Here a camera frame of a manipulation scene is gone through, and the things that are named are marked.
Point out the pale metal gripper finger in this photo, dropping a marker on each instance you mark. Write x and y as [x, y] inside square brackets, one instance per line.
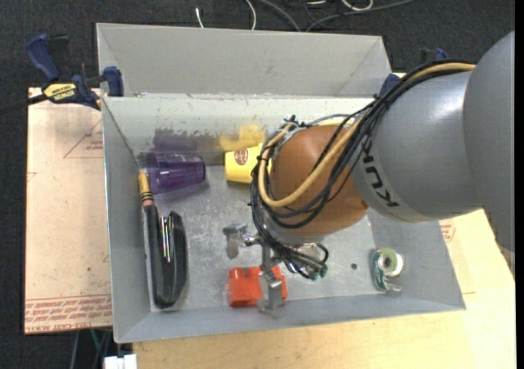
[233, 236]
[273, 291]

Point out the orange toy brick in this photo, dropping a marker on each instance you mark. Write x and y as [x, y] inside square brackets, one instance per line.
[243, 285]

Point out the grey metal bin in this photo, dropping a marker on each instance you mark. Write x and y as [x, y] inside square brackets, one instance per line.
[213, 212]

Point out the yellow plastic cup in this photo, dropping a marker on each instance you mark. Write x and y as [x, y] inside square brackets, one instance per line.
[239, 165]

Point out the purple plastic cup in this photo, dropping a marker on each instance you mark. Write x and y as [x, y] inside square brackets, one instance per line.
[176, 173]

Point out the yellow pencil with pink eraser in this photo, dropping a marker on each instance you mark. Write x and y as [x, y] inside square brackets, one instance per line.
[145, 191]

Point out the green and white tape dispenser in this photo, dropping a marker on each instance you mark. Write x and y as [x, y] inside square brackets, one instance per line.
[385, 265]

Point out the brown cardboard board red print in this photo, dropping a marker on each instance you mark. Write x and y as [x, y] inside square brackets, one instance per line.
[65, 212]

